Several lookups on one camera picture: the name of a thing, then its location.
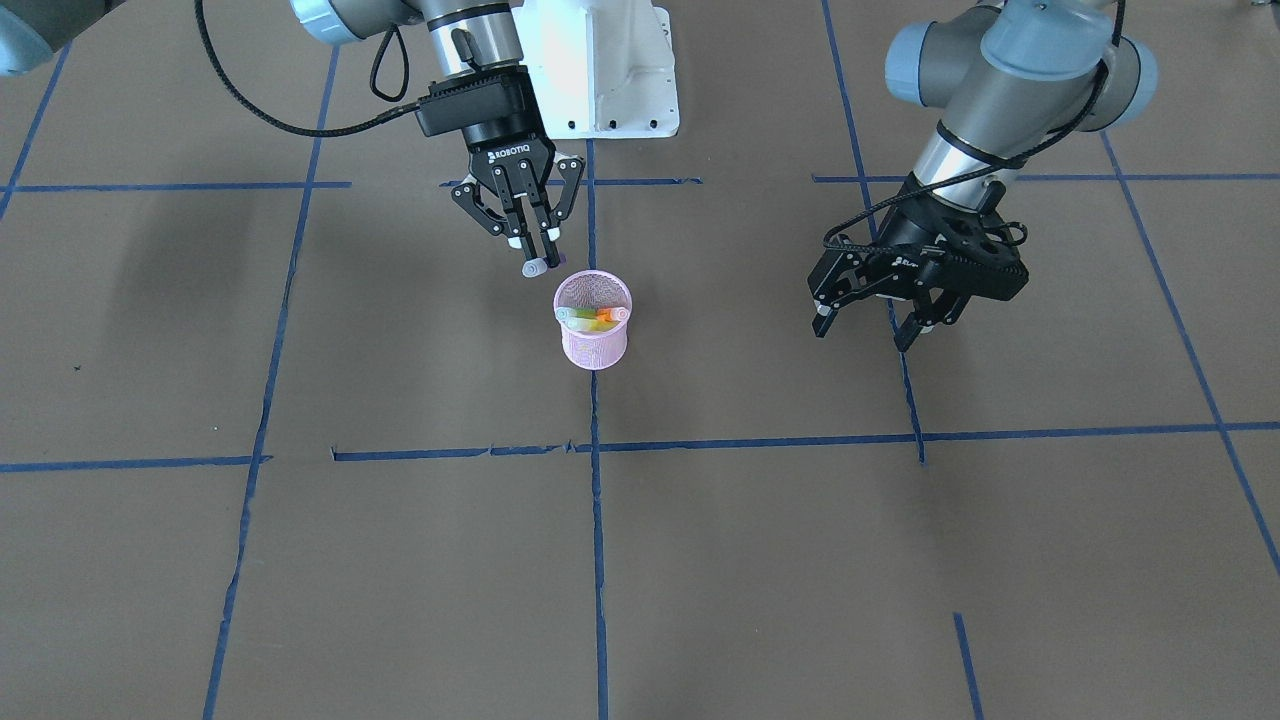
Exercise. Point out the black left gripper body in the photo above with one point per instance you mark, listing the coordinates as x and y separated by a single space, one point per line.
912 231

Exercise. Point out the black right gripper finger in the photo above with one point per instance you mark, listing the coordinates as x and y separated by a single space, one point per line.
509 184
548 231

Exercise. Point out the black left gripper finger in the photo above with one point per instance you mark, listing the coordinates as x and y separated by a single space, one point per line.
920 320
826 311

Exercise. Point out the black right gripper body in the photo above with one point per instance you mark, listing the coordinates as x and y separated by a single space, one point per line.
508 142

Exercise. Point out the purple highlighter pen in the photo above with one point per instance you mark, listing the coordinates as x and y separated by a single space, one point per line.
539 266

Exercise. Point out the green highlighter pen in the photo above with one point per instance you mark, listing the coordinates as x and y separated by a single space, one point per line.
570 317

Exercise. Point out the orange highlighter pen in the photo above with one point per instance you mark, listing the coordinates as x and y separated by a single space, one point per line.
613 315

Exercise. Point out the yellow highlighter pen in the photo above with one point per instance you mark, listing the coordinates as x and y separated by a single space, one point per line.
596 326

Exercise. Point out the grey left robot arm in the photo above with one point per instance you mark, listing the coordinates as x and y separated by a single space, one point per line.
1011 79

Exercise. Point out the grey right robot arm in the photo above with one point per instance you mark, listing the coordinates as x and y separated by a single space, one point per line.
468 36

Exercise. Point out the pink mesh pen holder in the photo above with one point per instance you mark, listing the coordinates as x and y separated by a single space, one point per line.
593 288

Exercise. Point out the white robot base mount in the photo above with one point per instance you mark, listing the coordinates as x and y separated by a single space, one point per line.
601 69

